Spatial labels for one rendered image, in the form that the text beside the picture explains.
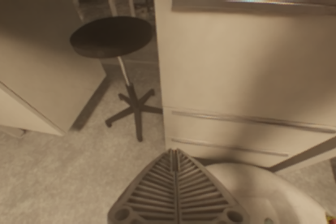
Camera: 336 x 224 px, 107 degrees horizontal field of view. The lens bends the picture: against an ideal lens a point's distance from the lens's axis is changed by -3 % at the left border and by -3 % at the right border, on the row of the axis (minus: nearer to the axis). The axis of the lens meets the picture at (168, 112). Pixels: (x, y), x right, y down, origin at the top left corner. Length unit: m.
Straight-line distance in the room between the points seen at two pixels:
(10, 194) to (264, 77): 1.31
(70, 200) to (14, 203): 0.32
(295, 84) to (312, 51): 0.07
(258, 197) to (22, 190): 1.21
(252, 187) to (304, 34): 0.44
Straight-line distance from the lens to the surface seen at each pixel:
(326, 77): 0.37
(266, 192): 0.60
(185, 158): 0.16
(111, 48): 0.56
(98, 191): 0.94
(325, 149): 0.67
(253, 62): 0.29
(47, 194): 1.10
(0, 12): 0.77
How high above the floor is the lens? 0.84
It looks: 53 degrees down
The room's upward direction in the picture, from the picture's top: 2 degrees counter-clockwise
